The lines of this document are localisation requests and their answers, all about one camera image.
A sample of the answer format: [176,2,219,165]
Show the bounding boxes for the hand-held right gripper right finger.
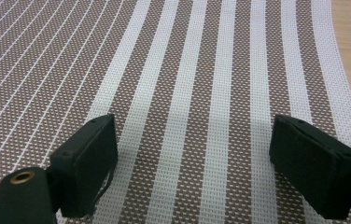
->
[269,114,351,220]

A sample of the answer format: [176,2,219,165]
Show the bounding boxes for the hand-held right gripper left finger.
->
[49,114,119,217]

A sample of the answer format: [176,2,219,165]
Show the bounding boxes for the striped brown white placemat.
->
[0,0,351,224]

